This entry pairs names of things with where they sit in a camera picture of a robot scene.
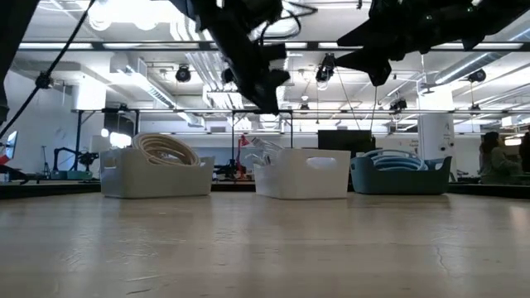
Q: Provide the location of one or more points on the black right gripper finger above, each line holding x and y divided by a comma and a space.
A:
377, 35
377, 62

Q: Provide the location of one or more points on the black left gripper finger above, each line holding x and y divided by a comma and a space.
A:
275, 80
258, 93

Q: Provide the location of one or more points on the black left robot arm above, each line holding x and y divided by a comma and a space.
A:
186, 6

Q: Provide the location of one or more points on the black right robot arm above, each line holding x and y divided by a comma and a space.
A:
509, 12

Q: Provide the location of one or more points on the black background robot arm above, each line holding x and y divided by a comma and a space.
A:
85, 158

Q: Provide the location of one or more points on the black hanging spotlight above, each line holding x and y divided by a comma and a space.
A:
398, 104
325, 71
477, 75
183, 74

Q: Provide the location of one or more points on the red background stand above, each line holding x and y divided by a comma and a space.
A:
243, 141

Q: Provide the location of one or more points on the black monitor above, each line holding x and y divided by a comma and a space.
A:
343, 140

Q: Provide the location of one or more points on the white square pillar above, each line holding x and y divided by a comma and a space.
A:
435, 132

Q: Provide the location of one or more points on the white plastic bin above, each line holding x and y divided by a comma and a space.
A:
298, 182

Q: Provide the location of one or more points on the teal plastic bin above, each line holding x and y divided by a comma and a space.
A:
397, 182

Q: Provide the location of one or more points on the grey plastic bin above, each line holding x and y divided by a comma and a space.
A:
157, 180

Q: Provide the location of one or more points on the person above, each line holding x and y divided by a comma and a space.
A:
497, 165
526, 153

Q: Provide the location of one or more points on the teal background bin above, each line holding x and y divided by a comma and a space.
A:
74, 175

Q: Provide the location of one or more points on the lit monitor screen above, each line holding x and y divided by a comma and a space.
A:
10, 145

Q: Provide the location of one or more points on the silver ventilation duct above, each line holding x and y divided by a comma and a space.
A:
468, 68

